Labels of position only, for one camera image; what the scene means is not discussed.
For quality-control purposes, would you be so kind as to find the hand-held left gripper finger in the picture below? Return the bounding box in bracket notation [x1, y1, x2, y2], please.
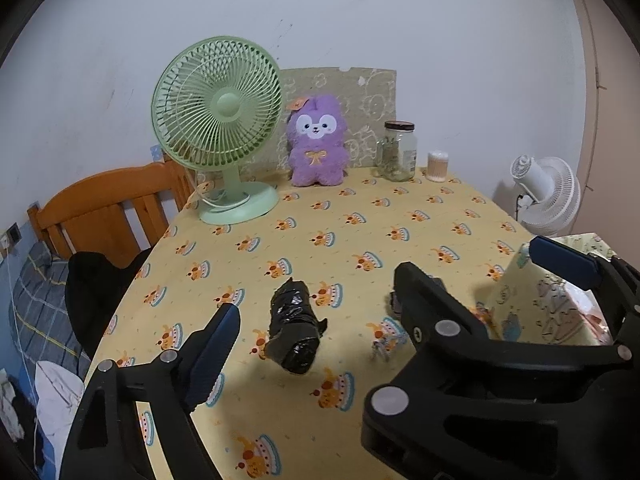
[59, 304, 242, 480]

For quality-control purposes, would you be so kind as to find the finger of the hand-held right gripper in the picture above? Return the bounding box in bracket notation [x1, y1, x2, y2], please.
[529, 235, 640, 347]
[392, 261, 502, 360]

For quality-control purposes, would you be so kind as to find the black roll of bags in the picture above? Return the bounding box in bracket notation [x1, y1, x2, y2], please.
[267, 277, 329, 376]

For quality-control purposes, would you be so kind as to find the white standing fan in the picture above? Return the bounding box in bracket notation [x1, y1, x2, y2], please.
[509, 155, 582, 237]

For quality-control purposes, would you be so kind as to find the black garment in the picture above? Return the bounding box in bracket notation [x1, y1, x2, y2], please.
[65, 249, 153, 358]

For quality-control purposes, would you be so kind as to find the cotton swab container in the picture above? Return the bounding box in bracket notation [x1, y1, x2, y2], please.
[426, 150, 449, 183]

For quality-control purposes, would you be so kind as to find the glass jar with dark lid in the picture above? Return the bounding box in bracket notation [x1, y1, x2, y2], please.
[376, 120, 418, 182]

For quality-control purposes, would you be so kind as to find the white cloth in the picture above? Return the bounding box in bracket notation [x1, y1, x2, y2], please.
[32, 360, 86, 476]

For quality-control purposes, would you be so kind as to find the blue plaid bedding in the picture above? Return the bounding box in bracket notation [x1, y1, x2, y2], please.
[0, 242, 93, 476]

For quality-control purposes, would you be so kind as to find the purple plush bunny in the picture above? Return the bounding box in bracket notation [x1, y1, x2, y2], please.
[285, 92, 351, 188]

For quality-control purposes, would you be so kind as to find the beige cartoon print mat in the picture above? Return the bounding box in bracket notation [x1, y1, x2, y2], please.
[240, 66, 398, 177]

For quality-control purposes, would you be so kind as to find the green desk fan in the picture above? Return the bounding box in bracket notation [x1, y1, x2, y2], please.
[151, 36, 283, 226]

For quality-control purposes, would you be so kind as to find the white fan power cable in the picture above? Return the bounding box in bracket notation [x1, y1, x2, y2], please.
[191, 169, 252, 209]

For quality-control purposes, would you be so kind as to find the wall power socket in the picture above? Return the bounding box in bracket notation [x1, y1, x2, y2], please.
[2, 222, 24, 257]

